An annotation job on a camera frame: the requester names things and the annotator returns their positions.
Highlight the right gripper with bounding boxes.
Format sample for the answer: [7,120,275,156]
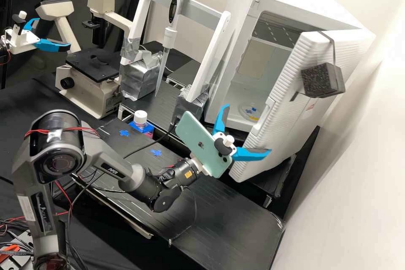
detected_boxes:
[189,104,273,177]

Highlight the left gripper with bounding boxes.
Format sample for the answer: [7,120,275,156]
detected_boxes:
[4,17,72,55]

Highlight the incubator door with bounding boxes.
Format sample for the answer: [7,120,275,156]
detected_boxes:
[228,30,346,183]

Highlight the left phone holder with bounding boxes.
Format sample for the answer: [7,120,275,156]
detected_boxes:
[12,11,28,36]

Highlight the petri dish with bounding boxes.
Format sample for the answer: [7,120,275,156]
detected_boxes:
[239,101,264,119]

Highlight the cream microscope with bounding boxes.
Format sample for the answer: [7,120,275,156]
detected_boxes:
[34,0,135,121]

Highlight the white pipette stand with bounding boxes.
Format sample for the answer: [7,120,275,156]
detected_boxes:
[119,0,236,125]

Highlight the black platform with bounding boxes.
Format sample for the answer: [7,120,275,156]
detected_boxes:
[165,59,204,91]
[72,118,285,270]
[117,40,205,139]

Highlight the blue bottle holder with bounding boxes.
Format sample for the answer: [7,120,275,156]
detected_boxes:
[129,120,156,140]

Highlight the small bottle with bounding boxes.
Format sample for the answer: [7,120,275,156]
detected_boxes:
[132,110,150,131]

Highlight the pipette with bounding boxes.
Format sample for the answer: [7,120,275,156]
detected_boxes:
[154,0,190,97]

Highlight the white incubator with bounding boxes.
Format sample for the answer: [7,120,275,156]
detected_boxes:
[203,0,378,160]

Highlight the right wrist camera phone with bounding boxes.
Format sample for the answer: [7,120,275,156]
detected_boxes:
[174,111,237,179]

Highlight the black cable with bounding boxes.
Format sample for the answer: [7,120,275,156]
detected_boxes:
[168,186,198,248]
[122,121,178,159]

